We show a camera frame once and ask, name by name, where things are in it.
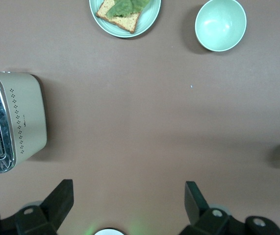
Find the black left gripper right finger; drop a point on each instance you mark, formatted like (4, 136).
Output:
(196, 205)

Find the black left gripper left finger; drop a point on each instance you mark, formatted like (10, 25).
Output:
(56, 203)

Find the white round rimmed object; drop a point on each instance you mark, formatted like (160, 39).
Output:
(109, 232)

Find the beige and chrome toaster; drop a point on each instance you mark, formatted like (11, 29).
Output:
(29, 115)

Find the pale green bowl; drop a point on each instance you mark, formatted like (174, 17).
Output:
(220, 27)

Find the brown toast slice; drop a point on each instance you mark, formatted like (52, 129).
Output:
(127, 22)

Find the pale green ribbed plate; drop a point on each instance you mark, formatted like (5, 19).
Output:
(149, 14)

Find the green lettuce leaf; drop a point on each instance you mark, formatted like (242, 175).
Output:
(122, 7)

